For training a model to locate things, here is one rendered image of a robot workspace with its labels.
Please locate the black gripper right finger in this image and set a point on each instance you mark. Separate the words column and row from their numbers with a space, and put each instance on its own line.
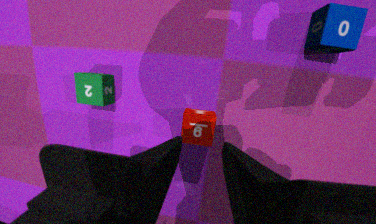
column 259, row 195

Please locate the green block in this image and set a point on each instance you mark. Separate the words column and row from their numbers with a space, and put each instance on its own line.
column 94, row 88

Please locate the red block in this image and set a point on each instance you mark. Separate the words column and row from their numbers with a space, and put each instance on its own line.
column 198, row 127

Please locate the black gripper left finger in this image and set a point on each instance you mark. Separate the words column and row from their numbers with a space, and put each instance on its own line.
column 138, row 183

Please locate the blue block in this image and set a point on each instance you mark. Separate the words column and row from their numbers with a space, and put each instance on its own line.
column 335, row 28

